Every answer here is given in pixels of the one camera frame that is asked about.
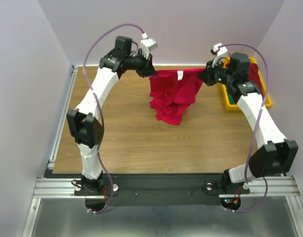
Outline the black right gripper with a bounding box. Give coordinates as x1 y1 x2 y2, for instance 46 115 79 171
200 57 235 86

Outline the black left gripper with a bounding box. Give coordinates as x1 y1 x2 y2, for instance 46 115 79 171
124 48 156 78

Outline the pink t shirt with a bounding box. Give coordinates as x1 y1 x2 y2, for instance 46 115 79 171
149 68 204 125

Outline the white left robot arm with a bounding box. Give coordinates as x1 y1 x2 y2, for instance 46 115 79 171
67 33 157 195

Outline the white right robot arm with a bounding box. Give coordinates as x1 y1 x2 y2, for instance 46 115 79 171
198 51 298 193

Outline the green t shirt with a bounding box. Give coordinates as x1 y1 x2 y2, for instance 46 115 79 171
228 95 236 105

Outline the dark red t shirt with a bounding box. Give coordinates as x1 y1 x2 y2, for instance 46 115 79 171
248 63 260 83

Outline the yellow plastic bin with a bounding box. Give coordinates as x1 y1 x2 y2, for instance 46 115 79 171
219 57 273 111

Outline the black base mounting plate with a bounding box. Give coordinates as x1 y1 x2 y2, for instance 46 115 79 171
71 173 250 209

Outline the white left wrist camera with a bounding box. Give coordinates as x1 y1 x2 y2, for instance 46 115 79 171
139 33 158 58

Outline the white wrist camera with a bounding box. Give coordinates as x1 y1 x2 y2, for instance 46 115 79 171
211 43 228 67
139 33 158 58

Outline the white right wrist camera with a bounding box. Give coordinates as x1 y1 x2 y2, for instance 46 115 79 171
211 43 228 67

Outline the aluminium right side rail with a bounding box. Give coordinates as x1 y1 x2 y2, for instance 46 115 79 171
273 154 286 174

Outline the aluminium front rail frame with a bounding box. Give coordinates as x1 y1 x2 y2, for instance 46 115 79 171
22 176 303 237

